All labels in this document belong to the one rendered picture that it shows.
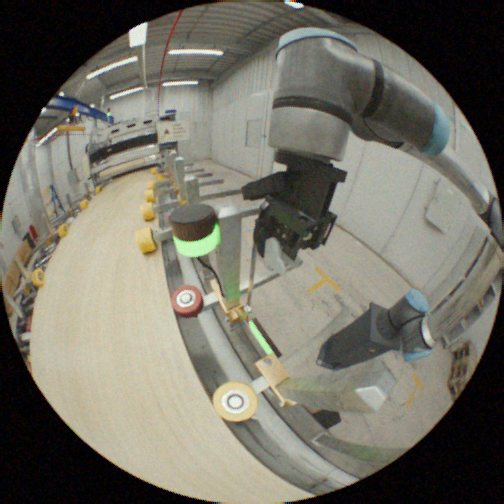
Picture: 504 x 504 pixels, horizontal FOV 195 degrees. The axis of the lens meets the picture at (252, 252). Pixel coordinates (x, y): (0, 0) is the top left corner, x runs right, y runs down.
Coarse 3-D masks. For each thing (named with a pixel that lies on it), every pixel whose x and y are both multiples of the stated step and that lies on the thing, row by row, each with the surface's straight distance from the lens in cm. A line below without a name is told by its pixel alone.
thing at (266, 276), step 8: (264, 272) 47; (272, 272) 48; (248, 280) 44; (256, 280) 45; (264, 280) 46; (240, 288) 43; (208, 296) 42; (216, 296) 42; (208, 304) 41; (216, 304) 42; (200, 312) 42
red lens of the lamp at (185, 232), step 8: (168, 216) 20; (176, 224) 18; (184, 224) 17; (192, 224) 17; (200, 224) 17; (208, 224) 18; (176, 232) 18; (184, 232) 17; (192, 232) 17; (200, 232) 17; (208, 232) 18; (184, 240) 18; (192, 240) 18
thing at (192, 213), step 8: (184, 208) 21; (192, 208) 20; (200, 208) 20; (208, 208) 20; (176, 216) 19; (184, 216) 19; (192, 216) 18; (200, 216) 18; (208, 216) 18; (216, 248) 23; (224, 296) 34
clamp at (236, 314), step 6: (210, 282) 43; (216, 288) 42; (216, 294) 41; (222, 300) 40; (222, 306) 39; (240, 306) 39; (228, 312) 38; (234, 312) 38; (240, 312) 38; (228, 318) 39; (234, 318) 38; (240, 318) 40
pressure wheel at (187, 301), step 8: (184, 288) 39; (192, 288) 39; (176, 296) 39; (184, 296) 37; (192, 296) 38; (200, 296) 37; (176, 304) 38; (184, 304) 37; (192, 304) 36; (200, 304) 37; (176, 312) 39; (184, 312) 36; (192, 312) 36
